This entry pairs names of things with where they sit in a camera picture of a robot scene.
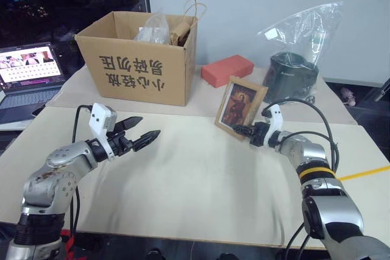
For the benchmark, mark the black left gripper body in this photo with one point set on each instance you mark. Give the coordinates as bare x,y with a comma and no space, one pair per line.
119,144

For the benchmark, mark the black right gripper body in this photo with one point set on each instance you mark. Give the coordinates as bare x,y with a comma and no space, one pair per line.
258,133

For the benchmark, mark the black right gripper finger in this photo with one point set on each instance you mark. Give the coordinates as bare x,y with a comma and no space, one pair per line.
242,129

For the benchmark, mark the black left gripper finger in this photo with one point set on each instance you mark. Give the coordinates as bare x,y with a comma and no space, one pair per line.
131,122
147,139

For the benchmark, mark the wooden picture frame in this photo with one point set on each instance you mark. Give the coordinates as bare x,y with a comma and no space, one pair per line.
240,101

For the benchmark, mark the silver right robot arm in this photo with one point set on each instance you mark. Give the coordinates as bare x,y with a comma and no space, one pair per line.
317,162

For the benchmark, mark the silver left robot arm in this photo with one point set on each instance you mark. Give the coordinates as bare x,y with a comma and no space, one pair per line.
58,162

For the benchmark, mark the printed cardboard box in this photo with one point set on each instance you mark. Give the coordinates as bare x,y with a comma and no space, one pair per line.
137,71

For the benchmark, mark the red brick block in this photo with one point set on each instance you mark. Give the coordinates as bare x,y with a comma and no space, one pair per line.
227,69

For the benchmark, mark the black cylindrical container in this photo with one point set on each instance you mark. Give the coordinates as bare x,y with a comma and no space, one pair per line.
289,77

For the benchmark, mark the small clear plastic bag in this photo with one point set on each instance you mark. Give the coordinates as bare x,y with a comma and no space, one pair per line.
153,30

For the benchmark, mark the small pink toy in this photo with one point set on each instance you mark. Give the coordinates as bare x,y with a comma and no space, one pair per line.
348,95

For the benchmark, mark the brown paper bag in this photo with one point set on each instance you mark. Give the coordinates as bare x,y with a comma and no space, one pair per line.
182,30

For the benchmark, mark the open laptop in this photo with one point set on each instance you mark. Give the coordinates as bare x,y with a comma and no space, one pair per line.
27,77

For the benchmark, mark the yellow tape strip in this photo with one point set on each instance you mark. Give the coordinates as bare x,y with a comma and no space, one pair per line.
365,172

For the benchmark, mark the dark rounded shape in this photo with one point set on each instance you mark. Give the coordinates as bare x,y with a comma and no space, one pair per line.
228,256
155,254

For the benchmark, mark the black pot in plastic bag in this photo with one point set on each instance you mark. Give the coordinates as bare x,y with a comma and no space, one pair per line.
307,25

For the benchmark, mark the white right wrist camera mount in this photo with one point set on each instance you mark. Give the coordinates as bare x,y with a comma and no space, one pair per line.
275,120

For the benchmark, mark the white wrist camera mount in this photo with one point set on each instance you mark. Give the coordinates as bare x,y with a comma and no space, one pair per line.
99,118
275,120

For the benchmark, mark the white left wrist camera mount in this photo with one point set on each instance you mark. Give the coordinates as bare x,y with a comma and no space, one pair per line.
99,118

